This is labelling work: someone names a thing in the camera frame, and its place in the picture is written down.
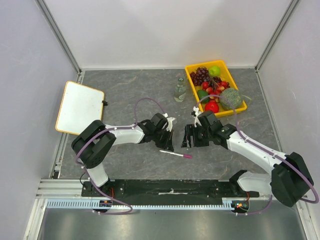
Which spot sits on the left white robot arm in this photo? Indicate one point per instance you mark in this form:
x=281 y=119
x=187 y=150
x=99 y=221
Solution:
x=94 y=143

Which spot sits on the red apple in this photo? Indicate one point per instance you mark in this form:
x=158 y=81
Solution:
x=212 y=106

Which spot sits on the yellow framed whiteboard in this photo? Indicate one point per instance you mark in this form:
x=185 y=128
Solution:
x=80 y=106

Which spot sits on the red cherry bunch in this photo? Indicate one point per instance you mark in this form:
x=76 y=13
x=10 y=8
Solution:
x=215 y=85

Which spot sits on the green apple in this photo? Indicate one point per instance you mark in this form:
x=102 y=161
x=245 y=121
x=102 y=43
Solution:
x=214 y=71

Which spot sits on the purple grape bunch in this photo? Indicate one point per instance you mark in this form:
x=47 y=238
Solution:
x=199 y=76

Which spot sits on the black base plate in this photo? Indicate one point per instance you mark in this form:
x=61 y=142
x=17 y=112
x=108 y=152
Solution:
x=149 y=187

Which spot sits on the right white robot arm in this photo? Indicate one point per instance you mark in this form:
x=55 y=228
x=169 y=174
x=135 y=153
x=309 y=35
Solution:
x=286 y=176

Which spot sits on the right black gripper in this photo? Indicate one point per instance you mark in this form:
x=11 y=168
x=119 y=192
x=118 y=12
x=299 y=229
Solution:
x=192 y=138

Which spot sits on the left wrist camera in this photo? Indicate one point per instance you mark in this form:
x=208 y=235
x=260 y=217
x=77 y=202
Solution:
x=170 y=121

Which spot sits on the green avocado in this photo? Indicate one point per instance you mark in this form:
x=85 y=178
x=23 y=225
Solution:
x=202 y=93

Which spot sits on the green netted melon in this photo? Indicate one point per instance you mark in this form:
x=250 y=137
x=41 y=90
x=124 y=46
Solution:
x=230 y=99

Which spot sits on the white slotted cable duct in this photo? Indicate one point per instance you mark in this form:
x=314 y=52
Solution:
x=97 y=204

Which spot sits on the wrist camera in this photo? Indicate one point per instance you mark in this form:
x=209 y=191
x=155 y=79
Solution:
x=170 y=121
x=195 y=113

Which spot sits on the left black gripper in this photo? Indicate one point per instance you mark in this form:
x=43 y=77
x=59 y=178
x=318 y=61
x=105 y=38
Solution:
x=167 y=144

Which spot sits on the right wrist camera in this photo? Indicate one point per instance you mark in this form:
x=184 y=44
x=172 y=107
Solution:
x=195 y=113

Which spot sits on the clear glass bottle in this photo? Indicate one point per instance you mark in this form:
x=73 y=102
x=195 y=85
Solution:
x=180 y=90

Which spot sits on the magenta marker cap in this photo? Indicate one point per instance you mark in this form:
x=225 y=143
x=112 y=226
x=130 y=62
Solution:
x=187 y=156

